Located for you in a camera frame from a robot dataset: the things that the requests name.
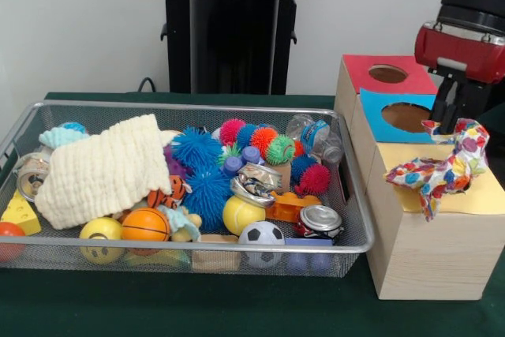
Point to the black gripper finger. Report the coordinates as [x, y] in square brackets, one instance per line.
[460, 108]
[443, 100]

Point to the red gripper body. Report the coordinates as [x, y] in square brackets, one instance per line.
[430, 49]

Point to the long polka dot cloth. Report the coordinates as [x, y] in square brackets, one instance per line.
[442, 175]

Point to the cream knitted cloth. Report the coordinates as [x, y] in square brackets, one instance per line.
[102, 171]

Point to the clear mesh bin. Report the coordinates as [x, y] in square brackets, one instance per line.
[355, 226]

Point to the wooden box with three holes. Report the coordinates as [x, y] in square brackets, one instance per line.
[410, 258]

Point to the black monitor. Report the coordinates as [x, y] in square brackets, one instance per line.
[495, 112]

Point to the crushed red drink can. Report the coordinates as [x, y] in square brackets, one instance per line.
[322, 219]

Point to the black and white soccer ball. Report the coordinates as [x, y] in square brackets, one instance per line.
[262, 234]

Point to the yellow tennis ball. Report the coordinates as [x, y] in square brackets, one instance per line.
[241, 215]

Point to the blue spiky rubber ball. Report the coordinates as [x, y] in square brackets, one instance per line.
[208, 196]
[197, 147]

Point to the striped tiger plush toy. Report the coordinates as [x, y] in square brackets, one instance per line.
[167, 193]

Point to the orange toy basketball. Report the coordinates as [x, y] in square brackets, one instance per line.
[146, 225]

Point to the yellow smiley ball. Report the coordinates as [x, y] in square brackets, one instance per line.
[101, 234]

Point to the mint green cloth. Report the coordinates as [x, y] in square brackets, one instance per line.
[59, 138]

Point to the silver drink can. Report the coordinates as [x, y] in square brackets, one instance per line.
[28, 175]

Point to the yellow cheese wedge toy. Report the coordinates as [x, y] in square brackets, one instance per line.
[20, 217]

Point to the red ball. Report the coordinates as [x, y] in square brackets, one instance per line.
[8, 238]

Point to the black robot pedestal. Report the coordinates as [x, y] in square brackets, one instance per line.
[229, 45]

